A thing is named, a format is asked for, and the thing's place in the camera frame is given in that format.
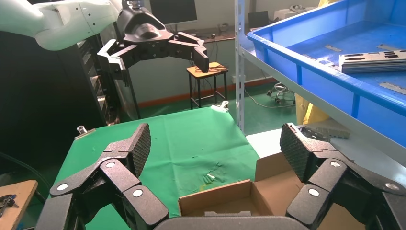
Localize black computer monitor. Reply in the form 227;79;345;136
149;0;198;25

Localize white floor cable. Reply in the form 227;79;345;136
245;89;297;110

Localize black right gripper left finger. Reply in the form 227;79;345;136
34;123;170;230

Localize black equipment cabinet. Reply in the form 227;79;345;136
57;32;140;126

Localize plain wooden board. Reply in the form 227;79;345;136
0;180;39;230

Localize white lower board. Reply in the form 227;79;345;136
247;125;406;185

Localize black laptop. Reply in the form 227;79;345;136
248;11;270;30

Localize chrome base swivel stool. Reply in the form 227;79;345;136
268;81;296;104

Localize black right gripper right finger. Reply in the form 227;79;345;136
280;123;406;230

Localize grey office desk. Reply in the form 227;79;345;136
203;30;237;44

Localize silver spring clip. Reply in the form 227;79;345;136
211;100;230;113
74;125;96;140

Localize wood top black stand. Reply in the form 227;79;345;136
186;62;229;110

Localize perforated steel shelf post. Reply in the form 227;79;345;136
235;0;248;133

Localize bunch of keys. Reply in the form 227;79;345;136
0;194;20;218

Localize blue plastic tray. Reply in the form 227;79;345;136
247;0;406;147

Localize green table cloth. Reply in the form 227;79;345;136
52;106;261;230

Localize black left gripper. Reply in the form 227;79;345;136
96;6;210;87

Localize white desktop device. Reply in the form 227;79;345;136
274;4;319;21

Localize angled grey metal part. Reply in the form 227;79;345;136
309;119;351;139

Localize stacked metal shield plates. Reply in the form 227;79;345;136
338;49;406;74

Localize brown cardboard box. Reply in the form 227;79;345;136
178;152;367;230

